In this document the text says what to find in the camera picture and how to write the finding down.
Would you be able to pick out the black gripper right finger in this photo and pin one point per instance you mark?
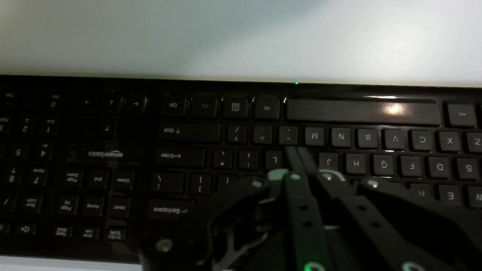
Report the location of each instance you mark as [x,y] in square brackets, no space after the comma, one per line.
[382,230]

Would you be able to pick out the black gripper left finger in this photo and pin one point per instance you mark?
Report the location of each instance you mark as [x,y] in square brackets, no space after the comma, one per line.
[302,226]

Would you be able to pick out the black computer keyboard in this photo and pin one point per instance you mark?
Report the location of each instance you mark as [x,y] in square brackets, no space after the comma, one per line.
[100,150]

